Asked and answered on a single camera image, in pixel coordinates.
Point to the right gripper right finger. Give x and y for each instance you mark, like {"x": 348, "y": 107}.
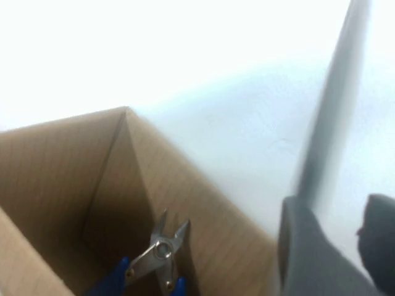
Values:
{"x": 381, "y": 240}

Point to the brown cardboard box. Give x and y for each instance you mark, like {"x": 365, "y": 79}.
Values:
{"x": 61, "y": 185}

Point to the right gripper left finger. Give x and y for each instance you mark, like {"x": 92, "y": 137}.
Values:
{"x": 308, "y": 262}

